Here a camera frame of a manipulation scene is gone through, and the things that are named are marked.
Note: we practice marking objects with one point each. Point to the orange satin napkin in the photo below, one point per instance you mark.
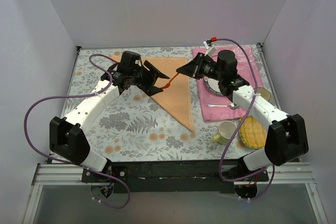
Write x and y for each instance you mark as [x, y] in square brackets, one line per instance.
[175, 100]

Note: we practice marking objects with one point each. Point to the white plate green rim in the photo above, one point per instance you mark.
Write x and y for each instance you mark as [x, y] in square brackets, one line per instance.
[212, 86]

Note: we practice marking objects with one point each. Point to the yellow-green mug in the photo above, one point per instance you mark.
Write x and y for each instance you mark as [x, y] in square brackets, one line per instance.
[224, 132]

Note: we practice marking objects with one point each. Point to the cream enamel mug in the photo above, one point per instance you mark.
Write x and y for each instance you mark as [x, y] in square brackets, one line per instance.
[264, 93]

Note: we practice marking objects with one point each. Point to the pink floral placemat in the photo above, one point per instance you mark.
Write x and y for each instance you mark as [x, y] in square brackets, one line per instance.
[240, 90]

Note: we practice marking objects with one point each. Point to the aluminium frame rail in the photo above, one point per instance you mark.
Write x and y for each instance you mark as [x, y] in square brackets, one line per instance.
[173, 192]

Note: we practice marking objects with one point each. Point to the silver spoon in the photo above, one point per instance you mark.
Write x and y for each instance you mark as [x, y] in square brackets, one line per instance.
[231, 106]

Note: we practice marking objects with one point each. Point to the yellow woven bamboo basket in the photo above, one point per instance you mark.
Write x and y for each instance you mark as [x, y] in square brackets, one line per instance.
[252, 134]

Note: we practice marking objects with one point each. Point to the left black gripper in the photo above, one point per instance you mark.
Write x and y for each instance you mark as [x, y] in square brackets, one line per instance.
[146, 77]

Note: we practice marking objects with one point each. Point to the floral patterned tablecloth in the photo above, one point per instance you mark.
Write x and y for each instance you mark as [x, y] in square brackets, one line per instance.
[134, 127]

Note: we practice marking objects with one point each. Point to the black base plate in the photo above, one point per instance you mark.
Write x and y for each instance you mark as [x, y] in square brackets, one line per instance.
[170, 176]

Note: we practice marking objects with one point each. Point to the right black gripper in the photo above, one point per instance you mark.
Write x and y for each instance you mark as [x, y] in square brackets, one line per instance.
[198, 66]

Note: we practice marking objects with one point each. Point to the orange red stick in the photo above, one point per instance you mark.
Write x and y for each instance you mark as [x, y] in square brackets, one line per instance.
[168, 84]

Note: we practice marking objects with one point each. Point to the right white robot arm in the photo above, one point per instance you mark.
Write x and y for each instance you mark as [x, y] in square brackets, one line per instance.
[286, 134]

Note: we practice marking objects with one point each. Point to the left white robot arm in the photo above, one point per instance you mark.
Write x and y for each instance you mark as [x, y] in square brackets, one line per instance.
[67, 135]

